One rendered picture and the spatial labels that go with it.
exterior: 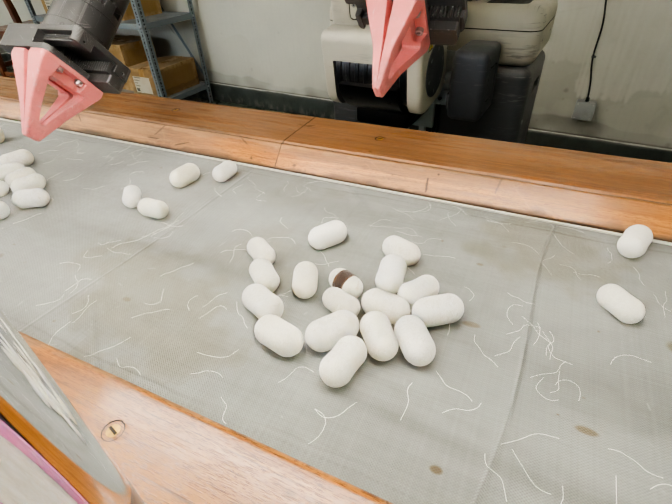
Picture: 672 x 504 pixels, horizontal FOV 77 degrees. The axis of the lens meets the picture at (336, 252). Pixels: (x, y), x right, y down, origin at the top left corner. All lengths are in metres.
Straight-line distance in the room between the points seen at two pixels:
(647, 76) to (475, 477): 2.16
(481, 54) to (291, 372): 0.82
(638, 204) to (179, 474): 0.41
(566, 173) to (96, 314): 0.44
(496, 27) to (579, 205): 0.74
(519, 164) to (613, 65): 1.84
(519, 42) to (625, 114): 1.30
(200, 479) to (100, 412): 0.07
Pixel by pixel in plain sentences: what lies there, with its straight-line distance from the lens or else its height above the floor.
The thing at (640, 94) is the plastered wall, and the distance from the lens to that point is 2.34.
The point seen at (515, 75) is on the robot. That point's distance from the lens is 1.15.
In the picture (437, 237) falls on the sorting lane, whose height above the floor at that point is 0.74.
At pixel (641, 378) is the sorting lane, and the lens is 0.33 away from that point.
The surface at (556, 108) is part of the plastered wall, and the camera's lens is 2.37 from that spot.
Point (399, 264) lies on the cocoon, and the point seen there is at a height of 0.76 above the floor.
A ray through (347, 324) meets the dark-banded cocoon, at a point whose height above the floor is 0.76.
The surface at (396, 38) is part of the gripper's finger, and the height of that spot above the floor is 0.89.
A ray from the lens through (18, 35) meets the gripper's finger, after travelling 0.53.
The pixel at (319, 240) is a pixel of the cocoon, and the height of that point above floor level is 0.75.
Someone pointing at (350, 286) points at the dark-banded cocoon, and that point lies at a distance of 0.32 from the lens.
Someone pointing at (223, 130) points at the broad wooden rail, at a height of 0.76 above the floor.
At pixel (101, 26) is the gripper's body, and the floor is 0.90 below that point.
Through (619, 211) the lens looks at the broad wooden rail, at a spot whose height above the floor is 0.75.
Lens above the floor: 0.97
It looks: 38 degrees down
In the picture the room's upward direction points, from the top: 3 degrees counter-clockwise
